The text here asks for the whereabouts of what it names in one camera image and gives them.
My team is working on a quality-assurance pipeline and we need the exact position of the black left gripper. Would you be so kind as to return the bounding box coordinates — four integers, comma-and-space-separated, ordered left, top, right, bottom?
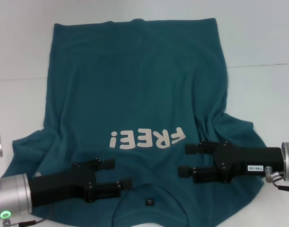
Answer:
28, 158, 134, 209

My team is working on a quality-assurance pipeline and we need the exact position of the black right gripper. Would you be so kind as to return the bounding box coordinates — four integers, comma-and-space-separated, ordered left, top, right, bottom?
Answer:
177, 140, 284, 185

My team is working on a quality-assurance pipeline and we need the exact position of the teal t-shirt with FREE print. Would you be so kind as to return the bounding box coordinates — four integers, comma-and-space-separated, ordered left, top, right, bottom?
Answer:
0, 17, 267, 227

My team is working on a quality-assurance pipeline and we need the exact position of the left arm cable with connector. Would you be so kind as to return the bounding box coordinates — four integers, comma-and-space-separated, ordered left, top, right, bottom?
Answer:
1, 204, 53, 227

